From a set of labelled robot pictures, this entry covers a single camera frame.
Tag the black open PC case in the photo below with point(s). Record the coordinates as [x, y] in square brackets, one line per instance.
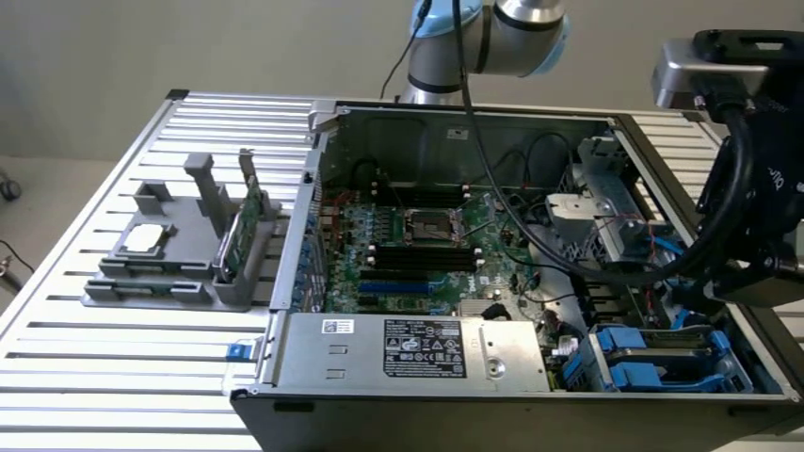
[301, 424]

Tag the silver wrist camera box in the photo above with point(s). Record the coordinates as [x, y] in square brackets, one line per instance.
[681, 75]

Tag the grey parts rack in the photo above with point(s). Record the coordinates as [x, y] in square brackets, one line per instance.
[188, 282]

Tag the CPU socket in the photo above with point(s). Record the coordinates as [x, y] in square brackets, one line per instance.
[433, 228]

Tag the black expansion slot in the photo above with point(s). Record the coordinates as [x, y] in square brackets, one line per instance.
[399, 275]

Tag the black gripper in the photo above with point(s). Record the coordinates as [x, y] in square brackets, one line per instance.
[775, 198]

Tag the dark background object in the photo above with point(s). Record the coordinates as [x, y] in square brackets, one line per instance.
[9, 188]

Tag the green RAM stick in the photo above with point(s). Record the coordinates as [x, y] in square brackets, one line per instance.
[160, 269]

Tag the silver drive cage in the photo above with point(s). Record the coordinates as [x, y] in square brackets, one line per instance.
[603, 221]

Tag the blue disk bay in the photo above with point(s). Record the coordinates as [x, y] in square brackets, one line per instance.
[659, 362]

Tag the green motherboard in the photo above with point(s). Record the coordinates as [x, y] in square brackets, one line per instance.
[496, 278]

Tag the silver power supply unit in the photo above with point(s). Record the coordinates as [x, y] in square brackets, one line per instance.
[357, 358]

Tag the silver chipset heat sink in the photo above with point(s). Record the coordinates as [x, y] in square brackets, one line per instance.
[480, 308]

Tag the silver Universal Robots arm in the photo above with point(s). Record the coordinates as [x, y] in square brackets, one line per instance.
[521, 47]

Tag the black wrist mount bracket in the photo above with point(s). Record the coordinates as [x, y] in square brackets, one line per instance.
[741, 44]

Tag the blue case latch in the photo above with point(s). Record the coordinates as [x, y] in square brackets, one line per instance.
[239, 351]

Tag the blue expansion slot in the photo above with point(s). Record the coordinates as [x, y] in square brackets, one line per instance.
[396, 287]

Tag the black RAM slot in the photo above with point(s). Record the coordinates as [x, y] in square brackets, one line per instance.
[424, 253]
[424, 260]
[420, 196]
[420, 202]
[424, 247]
[420, 184]
[420, 189]
[424, 266]

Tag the silver CPU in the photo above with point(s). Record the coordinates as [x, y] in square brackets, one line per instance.
[147, 237]

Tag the green graphics card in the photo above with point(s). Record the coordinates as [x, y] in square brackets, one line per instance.
[253, 207]

